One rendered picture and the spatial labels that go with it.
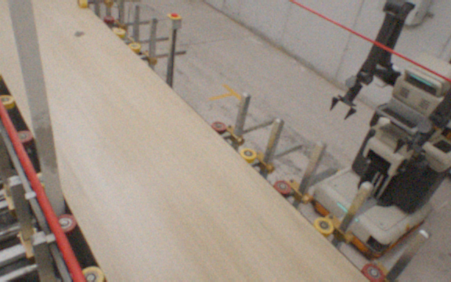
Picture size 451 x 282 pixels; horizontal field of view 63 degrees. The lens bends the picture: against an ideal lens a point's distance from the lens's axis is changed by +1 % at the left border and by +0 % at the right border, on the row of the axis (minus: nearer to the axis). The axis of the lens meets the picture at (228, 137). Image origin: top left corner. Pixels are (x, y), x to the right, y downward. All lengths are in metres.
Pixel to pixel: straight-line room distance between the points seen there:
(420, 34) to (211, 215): 3.23
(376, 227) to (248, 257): 1.41
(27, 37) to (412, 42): 3.72
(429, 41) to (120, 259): 3.58
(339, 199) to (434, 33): 2.11
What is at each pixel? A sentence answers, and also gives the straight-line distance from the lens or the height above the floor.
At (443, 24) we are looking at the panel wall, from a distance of 4.15.
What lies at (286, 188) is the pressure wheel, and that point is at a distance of 1.68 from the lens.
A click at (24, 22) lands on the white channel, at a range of 1.14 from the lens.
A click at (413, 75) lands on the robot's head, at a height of 1.29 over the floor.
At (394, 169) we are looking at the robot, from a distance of 2.43.
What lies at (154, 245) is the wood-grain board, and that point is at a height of 0.90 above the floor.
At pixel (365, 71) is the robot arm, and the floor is 1.25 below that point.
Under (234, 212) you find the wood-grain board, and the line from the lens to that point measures 1.52.
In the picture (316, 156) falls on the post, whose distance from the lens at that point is 1.61.
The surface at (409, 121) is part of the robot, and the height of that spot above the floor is 1.04.
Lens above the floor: 2.03
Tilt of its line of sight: 37 degrees down
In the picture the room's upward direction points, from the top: 12 degrees clockwise
